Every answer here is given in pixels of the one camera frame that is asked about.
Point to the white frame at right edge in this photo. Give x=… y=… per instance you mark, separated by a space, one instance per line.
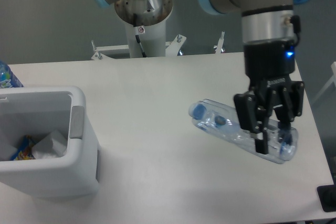
x=326 y=89

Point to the blue labelled bottle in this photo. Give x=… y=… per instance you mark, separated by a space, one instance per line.
x=8 y=79

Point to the white paper bag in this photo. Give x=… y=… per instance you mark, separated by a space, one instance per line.
x=54 y=145

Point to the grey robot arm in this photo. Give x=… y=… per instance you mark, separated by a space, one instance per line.
x=262 y=20

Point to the white trash can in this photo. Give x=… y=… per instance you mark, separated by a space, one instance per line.
x=37 y=112

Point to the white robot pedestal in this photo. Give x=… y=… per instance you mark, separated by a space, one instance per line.
x=145 y=26

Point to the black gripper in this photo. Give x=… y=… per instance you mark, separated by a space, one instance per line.
x=268 y=66

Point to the colourful snack wrapper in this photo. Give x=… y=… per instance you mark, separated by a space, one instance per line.
x=24 y=151

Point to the black device at table edge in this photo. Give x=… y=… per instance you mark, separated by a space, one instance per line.
x=326 y=195

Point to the clear plastic water bottle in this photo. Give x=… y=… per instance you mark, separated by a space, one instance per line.
x=221 y=121

